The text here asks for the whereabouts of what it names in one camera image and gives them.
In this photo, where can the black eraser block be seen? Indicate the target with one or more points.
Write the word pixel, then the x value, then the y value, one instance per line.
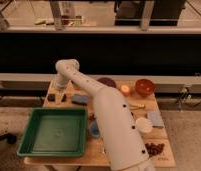
pixel 52 97

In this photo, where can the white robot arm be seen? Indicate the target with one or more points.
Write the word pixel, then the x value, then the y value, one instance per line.
pixel 125 148

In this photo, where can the purple bowl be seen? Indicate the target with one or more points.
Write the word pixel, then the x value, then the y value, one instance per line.
pixel 107 81

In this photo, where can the red bowl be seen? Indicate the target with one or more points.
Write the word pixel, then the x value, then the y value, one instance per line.
pixel 144 87

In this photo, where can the orange yellow ball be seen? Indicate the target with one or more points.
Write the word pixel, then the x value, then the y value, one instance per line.
pixel 125 89

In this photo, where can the blue sponge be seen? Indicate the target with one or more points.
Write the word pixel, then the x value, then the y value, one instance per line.
pixel 80 99

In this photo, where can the wooden table board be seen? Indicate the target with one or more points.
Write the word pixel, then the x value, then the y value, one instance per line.
pixel 94 154

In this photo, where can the blue plastic cup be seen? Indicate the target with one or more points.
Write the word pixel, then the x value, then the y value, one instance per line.
pixel 94 130

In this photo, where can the white round container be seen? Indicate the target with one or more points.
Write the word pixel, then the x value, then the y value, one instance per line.
pixel 144 125

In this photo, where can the grey blue cloth pad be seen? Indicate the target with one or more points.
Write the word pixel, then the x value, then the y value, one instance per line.
pixel 156 119

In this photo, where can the green plastic tray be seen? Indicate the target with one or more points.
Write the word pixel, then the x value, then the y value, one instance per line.
pixel 54 132

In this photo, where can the bunch of dark grapes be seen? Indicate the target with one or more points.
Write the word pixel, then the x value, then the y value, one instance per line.
pixel 154 149

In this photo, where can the black chair base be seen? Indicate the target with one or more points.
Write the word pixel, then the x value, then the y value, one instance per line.
pixel 9 138

